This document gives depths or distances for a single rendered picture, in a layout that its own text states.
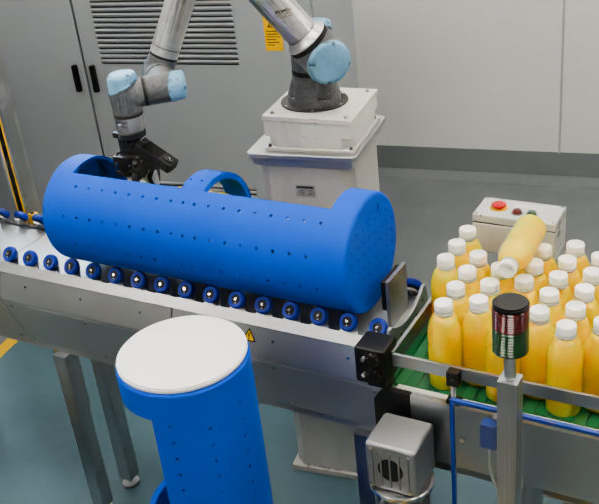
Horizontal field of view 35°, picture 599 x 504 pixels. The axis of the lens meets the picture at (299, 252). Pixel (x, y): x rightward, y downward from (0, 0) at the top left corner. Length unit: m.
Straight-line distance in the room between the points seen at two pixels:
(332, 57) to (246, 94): 1.55
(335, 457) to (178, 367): 1.29
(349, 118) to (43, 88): 2.18
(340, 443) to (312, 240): 1.18
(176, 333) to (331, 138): 0.77
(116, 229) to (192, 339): 0.45
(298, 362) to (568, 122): 3.04
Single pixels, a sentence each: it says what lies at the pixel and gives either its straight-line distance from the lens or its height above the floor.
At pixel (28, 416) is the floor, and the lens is 3.75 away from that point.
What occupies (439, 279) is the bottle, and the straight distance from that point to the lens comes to 2.10.
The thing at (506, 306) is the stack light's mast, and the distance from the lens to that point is 1.62.
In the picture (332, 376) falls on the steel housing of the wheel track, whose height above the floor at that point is 0.82.
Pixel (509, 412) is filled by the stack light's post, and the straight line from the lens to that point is 1.75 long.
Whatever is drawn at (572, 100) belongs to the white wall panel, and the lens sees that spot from 4.96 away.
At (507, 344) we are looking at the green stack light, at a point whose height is 1.19.
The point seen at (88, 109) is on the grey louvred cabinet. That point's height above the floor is 0.80.
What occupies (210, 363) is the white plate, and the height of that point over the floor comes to 1.04.
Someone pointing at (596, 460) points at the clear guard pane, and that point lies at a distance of 1.90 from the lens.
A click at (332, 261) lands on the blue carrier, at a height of 1.14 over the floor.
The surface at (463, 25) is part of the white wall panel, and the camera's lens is 4.92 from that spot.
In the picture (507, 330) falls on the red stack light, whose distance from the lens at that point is 1.63.
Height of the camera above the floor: 2.12
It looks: 28 degrees down
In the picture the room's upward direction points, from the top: 7 degrees counter-clockwise
